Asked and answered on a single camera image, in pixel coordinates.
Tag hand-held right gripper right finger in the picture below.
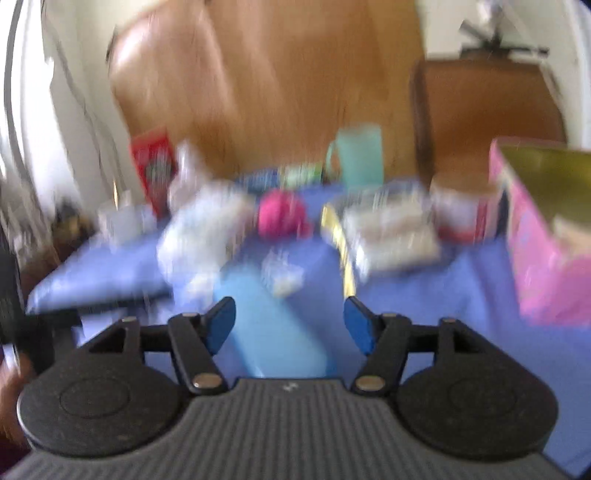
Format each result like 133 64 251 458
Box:
344 296 509 396

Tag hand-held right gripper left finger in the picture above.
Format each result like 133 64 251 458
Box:
76 296 237 396

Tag person's left hand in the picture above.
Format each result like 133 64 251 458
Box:
0 357 37 446

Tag small clear plastic wrapper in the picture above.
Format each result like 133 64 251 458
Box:
261 249 305 296

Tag white tissue pack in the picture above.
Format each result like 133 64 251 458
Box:
157 185 256 296

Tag yellow edged flat packet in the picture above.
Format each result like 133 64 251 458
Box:
321 182 441 296

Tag blue tablecloth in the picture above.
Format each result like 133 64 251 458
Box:
25 180 591 476

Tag pink ball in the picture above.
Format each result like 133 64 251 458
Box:
257 189 310 238

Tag red white paper cup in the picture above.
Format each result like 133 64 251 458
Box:
429 175 502 243

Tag clear plastic bag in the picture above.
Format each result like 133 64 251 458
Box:
168 141 214 208

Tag green blue toothpaste box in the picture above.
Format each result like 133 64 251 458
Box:
238 164 324 192

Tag teal plastic mug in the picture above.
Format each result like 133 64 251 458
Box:
325 124 385 185

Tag red snack box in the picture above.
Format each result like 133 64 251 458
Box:
130 129 178 217

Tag pink cardboard box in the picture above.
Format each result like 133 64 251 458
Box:
489 137 591 328

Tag clear tape roll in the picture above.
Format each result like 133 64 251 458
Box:
551 217 591 259

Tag wooden panel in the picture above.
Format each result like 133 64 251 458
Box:
106 0 430 185

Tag wooden chair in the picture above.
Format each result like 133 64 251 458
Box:
411 58 568 185

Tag black folding stand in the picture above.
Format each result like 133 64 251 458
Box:
459 18 550 58

